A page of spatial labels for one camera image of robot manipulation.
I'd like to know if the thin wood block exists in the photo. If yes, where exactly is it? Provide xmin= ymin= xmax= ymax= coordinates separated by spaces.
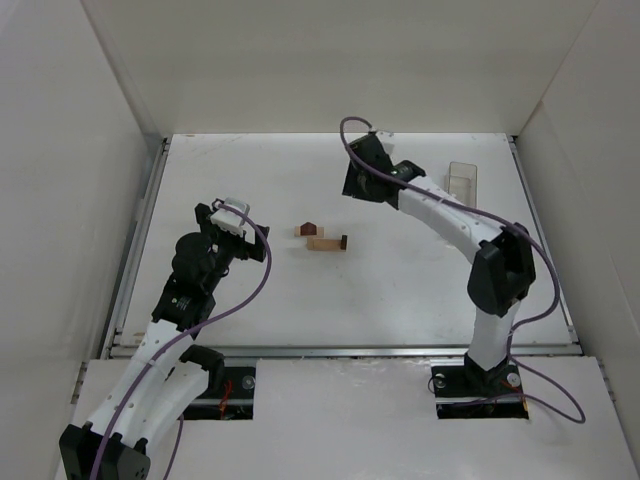
xmin=294 ymin=222 xmax=324 ymax=238

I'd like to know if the reddish brown small block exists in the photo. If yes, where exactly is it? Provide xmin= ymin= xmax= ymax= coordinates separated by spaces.
xmin=299 ymin=222 xmax=319 ymax=237

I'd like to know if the large light wood block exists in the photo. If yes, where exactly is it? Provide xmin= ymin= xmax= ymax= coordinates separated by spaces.
xmin=306 ymin=238 xmax=344 ymax=252

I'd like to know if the clear plastic box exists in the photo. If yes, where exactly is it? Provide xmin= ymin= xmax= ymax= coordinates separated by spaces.
xmin=446 ymin=162 xmax=478 ymax=208

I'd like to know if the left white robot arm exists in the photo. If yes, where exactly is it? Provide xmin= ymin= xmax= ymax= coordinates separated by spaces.
xmin=59 ymin=198 xmax=272 ymax=479

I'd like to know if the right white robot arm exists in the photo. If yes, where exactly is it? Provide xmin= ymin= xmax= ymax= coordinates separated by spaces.
xmin=343 ymin=133 xmax=536 ymax=375

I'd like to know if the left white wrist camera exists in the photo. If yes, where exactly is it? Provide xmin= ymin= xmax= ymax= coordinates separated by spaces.
xmin=210 ymin=197 xmax=250 ymax=237

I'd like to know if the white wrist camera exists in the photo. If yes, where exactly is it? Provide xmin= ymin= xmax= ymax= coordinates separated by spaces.
xmin=210 ymin=197 xmax=250 ymax=237
xmin=376 ymin=130 xmax=395 ymax=155

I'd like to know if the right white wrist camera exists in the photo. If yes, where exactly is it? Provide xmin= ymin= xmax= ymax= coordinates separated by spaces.
xmin=376 ymin=130 xmax=395 ymax=155

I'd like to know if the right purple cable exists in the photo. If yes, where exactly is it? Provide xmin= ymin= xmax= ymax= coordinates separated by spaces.
xmin=339 ymin=116 xmax=586 ymax=425

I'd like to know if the purple cable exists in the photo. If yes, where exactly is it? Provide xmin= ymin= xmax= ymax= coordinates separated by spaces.
xmin=92 ymin=199 xmax=274 ymax=480
xmin=339 ymin=116 xmax=586 ymax=425

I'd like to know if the aluminium left rail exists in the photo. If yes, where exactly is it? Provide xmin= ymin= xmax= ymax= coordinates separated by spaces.
xmin=92 ymin=137 xmax=171 ymax=359

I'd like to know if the aluminium rail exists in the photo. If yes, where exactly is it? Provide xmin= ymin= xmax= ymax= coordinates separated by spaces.
xmin=107 ymin=343 xmax=581 ymax=362
xmin=506 ymin=135 xmax=583 ymax=351
xmin=92 ymin=137 xmax=171 ymax=359

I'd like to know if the aluminium front rail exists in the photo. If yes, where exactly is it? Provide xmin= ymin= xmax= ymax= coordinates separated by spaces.
xmin=107 ymin=343 xmax=581 ymax=362

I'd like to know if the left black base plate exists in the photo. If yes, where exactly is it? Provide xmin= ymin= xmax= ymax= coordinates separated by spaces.
xmin=184 ymin=365 xmax=256 ymax=421

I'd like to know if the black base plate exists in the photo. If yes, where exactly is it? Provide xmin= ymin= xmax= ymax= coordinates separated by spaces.
xmin=430 ymin=364 xmax=529 ymax=420
xmin=184 ymin=365 xmax=256 ymax=421

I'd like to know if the aluminium right rail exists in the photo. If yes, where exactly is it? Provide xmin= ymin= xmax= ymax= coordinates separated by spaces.
xmin=506 ymin=135 xmax=583 ymax=351

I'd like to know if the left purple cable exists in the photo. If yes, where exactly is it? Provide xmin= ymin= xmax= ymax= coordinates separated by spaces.
xmin=92 ymin=199 xmax=274 ymax=480

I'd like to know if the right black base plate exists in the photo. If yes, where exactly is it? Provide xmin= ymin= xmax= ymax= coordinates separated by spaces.
xmin=430 ymin=364 xmax=529 ymax=420

